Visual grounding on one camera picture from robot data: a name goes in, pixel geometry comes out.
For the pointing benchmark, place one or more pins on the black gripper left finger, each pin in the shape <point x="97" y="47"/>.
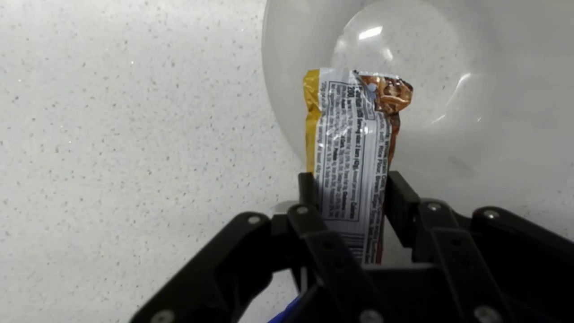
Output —
<point x="238" y="257"/>

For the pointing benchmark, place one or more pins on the blue white packet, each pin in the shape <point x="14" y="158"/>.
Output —
<point x="283" y="314"/>

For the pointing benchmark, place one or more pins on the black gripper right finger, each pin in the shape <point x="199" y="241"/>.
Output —
<point x="507" y="269"/>

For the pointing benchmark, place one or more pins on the translucent plastic bowl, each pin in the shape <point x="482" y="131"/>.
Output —
<point x="477" y="90"/>

